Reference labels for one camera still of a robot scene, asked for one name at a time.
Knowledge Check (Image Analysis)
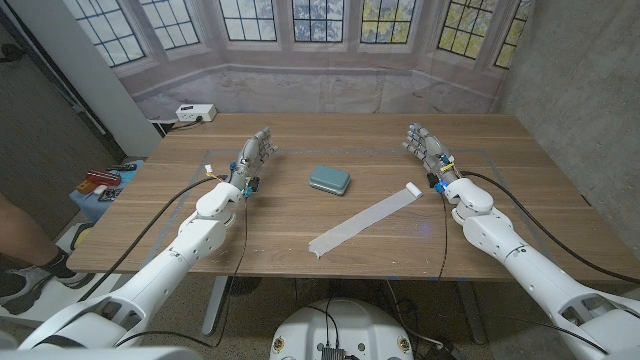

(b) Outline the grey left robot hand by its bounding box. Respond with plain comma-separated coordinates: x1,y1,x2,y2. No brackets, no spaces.
227,126,279,189

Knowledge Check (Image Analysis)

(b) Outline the blue box with items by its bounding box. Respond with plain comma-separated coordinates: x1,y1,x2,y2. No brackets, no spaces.
68,158,145,224

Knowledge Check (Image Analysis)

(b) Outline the black torso cable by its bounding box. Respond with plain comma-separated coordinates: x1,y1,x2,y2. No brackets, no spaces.
299,298,341,351

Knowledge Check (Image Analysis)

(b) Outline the white robot body edge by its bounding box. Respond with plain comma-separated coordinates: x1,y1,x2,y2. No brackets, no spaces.
0,346,204,360

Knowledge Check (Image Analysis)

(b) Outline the grey sneaker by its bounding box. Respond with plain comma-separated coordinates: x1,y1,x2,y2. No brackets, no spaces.
0,264,54,316

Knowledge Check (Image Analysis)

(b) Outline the grey metal table leg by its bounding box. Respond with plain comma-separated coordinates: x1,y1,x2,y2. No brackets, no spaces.
455,279,489,345
201,276,230,337

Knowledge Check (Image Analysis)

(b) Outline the teal zippered case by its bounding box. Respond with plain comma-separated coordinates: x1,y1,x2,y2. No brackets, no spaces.
308,165,352,196

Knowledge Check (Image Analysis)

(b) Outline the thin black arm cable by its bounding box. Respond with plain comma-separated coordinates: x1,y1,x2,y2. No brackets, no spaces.
113,192,250,350
437,192,450,281

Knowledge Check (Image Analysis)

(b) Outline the person's bare leg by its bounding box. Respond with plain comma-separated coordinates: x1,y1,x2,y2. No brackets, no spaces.
0,193,96,290

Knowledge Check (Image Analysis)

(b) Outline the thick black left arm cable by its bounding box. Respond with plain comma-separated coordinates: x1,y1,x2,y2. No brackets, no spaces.
77,174,229,303

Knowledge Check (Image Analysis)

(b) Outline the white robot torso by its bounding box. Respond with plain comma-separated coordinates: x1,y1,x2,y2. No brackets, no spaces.
269,298,415,360

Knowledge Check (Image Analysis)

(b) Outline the black floor fan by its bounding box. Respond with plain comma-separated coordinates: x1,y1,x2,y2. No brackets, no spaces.
224,276,263,297

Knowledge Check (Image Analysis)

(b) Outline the printed bay window backdrop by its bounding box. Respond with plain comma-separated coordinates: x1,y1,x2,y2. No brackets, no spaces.
62,0,534,121

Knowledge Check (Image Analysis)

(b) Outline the white floor cable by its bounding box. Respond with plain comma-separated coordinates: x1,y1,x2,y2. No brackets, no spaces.
384,279,445,350

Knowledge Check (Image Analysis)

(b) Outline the white gauze bandage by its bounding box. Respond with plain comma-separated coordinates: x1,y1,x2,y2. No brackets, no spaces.
308,181,424,259

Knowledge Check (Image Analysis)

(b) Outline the white floor platform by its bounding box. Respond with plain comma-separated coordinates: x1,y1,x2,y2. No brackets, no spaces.
0,272,124,331

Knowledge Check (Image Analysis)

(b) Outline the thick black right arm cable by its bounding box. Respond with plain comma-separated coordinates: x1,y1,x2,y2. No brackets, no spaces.
459,170,640,285

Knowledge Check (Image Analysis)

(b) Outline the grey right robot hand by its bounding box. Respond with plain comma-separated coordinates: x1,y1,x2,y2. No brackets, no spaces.
402,123,460,186

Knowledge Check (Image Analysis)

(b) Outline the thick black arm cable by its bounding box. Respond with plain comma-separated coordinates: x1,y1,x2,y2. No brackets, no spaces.
459,170,640,285
77,174,229,303

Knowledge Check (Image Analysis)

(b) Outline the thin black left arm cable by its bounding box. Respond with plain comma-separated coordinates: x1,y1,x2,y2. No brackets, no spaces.
113,192,250,350

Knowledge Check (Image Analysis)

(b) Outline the red box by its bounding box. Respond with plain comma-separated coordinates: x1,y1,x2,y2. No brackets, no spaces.
85,170,123,187

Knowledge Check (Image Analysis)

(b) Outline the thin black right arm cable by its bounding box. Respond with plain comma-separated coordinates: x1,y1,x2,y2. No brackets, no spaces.
437,192,450,281

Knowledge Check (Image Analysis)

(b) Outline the yellow black shoe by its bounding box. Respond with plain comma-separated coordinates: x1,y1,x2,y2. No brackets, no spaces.
69,222,96,251

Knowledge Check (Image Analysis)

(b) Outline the black power strip cord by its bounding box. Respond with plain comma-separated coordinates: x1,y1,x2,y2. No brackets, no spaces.
164,115,205,134

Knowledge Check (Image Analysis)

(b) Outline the white power strip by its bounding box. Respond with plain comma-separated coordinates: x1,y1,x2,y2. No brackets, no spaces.
175,103,218,124

